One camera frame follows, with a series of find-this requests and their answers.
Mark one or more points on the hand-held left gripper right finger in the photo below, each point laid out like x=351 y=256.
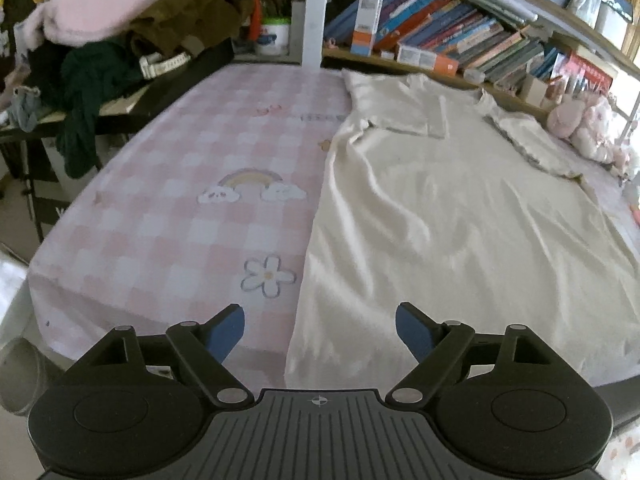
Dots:
x=412 y=332

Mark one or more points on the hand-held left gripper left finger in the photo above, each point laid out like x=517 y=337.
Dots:
x=227 y=332

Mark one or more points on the cream printed T-shirt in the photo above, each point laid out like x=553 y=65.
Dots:
x=450 y=210

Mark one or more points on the pink checked cartoon desk mat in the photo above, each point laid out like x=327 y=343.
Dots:
x=175 y=160

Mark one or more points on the white round bin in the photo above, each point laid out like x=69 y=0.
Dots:
x=20 y=380

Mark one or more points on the white pink plush bunny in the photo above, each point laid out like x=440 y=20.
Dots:
x=565 y=117

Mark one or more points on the small white packet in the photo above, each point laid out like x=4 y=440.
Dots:
x=474 y=76

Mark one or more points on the black side table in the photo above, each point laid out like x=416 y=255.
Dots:
x=215 y=60

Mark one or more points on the flat white orange box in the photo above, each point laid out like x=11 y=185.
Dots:
x=427 y=60

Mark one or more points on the small pink plush pig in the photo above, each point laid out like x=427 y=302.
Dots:
x=627 y=160

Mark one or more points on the white wristwatch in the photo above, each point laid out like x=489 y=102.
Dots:
x=160 y=64

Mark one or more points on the dark green cloth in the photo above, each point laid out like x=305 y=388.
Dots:
x=85 y=85

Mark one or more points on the white tub green lid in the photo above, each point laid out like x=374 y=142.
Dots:
x=274 y=40

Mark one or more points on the small grey cloth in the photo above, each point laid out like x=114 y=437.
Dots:
x=27 y=107

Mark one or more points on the row of colourful books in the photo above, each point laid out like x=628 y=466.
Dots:
x=450 y=25

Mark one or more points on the tall white orange box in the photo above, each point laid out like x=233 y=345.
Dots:
x=365 y=25

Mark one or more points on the red thick book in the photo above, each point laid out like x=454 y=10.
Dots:
x=590 y=72

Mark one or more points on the orange red bottle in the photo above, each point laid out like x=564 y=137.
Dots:
x=256 y=15

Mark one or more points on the brown cloth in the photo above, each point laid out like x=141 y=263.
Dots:
x=190 y=15

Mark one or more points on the white metal bookshelf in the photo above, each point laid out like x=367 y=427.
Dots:
x=315 y=10

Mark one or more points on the pink cloth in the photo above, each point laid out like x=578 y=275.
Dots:
x=90 y=10

